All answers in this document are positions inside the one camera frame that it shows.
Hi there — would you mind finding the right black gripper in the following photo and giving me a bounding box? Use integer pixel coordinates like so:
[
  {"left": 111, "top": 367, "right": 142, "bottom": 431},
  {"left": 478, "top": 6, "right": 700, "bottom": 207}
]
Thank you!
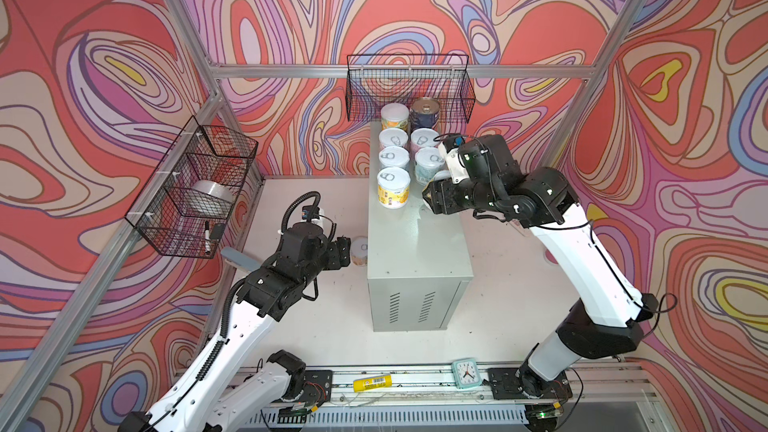
[{"left": 421, "top": 177, "right": 501, "bottom": 216}]

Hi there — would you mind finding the pink label pull-tab can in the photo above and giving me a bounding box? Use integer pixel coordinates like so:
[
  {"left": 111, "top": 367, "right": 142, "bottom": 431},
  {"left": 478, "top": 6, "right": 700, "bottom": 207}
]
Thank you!
[{"left": 378, "top": 127, "right": 409, "bottom": 150}]

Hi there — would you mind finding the blue label tin can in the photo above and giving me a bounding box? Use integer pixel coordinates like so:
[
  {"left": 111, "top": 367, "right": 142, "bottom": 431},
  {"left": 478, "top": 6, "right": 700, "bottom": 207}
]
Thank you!
[{"left": 409, "top": 97, "right": 441, "bottom": 131}]

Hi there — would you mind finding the green orange peach can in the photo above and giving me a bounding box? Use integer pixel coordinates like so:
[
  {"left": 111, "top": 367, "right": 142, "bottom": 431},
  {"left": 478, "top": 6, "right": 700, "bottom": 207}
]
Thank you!
[{"left": 380, "top": 103, "right": 410, "bottom": 132}]

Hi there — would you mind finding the yellow label can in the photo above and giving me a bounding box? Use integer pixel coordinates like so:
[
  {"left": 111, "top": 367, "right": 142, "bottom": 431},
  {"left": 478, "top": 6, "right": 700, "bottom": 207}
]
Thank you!
[{"left": 428, "top": 169, "right": 452, "bottom": 188}]

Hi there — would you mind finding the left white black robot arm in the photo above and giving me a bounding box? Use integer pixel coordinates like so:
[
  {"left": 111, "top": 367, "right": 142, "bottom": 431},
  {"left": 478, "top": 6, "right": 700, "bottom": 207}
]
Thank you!
[{"left": 118, "top": 222, "right": 351, "bottom": 431}]

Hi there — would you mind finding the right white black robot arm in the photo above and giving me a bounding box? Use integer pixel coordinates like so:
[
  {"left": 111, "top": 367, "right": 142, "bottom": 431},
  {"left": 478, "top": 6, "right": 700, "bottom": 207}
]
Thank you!
[{"left": 422, "top": 134, "right": 661, "bottom": 398}]

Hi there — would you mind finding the grey metal cabinet box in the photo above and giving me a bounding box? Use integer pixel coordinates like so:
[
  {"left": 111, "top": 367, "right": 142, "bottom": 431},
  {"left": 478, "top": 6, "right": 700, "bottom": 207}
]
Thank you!
[{"left": 367, "top": 121, "right": 474, "bottom": 332}]

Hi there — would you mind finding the grey blue sponge block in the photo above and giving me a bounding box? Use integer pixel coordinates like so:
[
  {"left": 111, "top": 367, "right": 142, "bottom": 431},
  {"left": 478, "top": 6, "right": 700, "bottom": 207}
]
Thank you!
[{"left": 221, "top": 247, "right": 261, "bottom": 274}]

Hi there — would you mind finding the black marker pen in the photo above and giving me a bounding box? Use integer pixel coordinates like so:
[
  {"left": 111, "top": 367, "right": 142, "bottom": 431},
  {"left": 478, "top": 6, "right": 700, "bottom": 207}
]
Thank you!
[{"left": 203, "top": 221, "right": 212, "bottom": 256}]

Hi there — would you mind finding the yellow label tag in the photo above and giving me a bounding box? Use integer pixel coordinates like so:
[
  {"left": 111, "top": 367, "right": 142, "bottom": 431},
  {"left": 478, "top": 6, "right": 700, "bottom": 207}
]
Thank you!
[{"left": 353, "top": 374, "right": 393, "bottom": 393}]

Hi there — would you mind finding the white tape roll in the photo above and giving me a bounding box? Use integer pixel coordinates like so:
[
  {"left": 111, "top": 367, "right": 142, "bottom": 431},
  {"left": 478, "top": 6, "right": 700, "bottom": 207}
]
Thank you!
[{"left": 192, "top": 180, "right": 235, "bottom": 203}]

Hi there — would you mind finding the small green alarm clock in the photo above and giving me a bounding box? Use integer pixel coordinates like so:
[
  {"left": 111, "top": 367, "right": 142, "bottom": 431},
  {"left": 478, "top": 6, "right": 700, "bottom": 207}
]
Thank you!
[{"left": 451, "top": 358, "right": 483, "bottom": 390}]

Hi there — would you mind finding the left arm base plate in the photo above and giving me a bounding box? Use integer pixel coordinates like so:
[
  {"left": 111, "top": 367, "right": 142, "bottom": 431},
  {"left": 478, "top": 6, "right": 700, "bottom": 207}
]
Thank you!
[{"left": 275, "top": 369, "right": 333, "bottom": 407}]

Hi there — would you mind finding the black wire basket back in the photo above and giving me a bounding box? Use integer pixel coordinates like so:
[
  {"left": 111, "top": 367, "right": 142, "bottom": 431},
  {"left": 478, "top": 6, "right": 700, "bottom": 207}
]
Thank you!
[{"left": 345, "top": 52, "right": 476, "bottom": 131}]

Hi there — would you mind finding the black wire basket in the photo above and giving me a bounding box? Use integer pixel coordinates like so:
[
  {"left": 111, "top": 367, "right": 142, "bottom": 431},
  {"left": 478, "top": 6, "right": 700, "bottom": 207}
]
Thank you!
[
  {"left": 345, "top": 52, "right": 476, "bottom": 131},
  {"left": 125, "top": 117, "right": 258, "bottom": 259}
]

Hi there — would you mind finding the black wire basket left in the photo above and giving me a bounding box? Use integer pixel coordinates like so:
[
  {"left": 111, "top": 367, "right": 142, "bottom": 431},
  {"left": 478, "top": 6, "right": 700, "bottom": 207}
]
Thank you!
[{"left": 125, "top": 117, "right": 258, "bottom": 259}]

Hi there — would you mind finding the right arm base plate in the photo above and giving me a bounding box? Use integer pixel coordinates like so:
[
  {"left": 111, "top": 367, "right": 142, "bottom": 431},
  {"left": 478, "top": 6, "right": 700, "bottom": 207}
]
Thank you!
[{"left": 487, "top": 367, "right": 573, "bottom": 401}]

